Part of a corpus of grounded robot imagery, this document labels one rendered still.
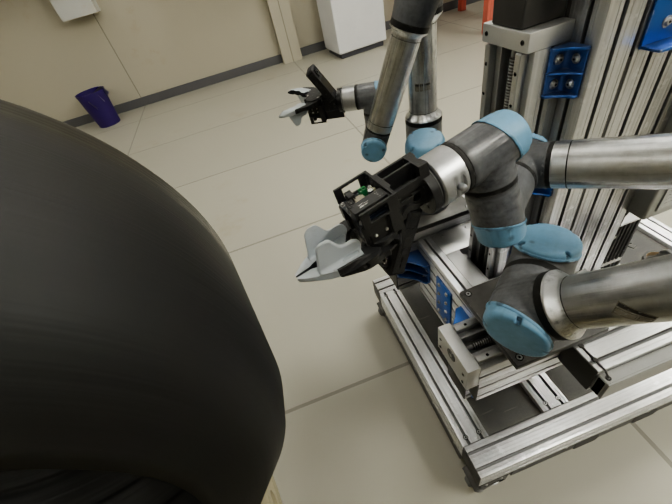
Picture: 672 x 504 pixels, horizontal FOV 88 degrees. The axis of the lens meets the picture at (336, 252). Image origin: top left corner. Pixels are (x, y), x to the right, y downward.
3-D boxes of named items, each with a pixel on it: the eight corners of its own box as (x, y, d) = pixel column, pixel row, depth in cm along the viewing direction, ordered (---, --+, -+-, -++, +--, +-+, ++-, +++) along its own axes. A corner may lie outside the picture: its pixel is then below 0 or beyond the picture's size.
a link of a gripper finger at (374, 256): (325, 255, 46) (379, 220, 47) (330, 263, 47) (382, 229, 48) (342, 276, 43) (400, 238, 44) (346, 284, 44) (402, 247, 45)
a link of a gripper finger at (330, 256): (281, 255, 42) (344, 215, 43) (300, 283, 46) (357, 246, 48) (291, 270, 40) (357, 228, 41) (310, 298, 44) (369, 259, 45)
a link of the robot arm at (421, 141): (406, 188, 109) (403, 148, 99) (406, 165, 118) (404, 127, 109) (446, 185, 106) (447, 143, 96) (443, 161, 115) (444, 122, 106)
